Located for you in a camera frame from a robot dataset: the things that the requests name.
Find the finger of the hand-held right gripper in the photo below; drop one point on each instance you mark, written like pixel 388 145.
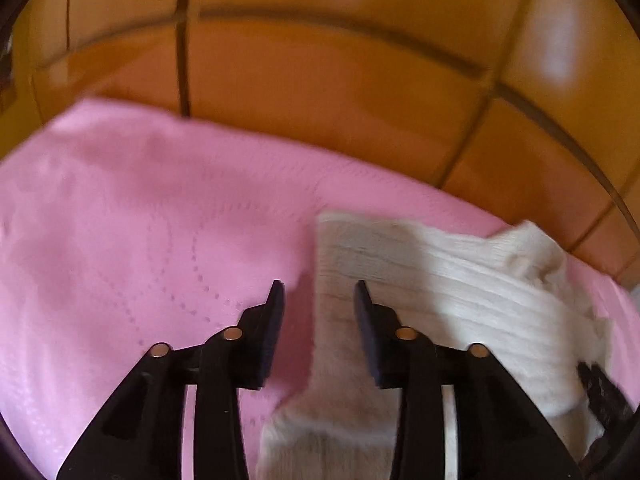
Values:
pixel 602 400

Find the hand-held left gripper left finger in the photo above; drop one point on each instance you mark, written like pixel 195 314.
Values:
pixel 270 330

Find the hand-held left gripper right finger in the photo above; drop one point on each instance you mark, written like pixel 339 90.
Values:
pixel 370 335

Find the white knit sweater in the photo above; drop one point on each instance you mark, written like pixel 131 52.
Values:
pixel 475 290

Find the pink dotted bedspread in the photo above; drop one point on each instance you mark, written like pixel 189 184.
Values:
pixel 125 220

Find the wooden wardrobe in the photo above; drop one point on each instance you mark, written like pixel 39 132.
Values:
pixel 325 70

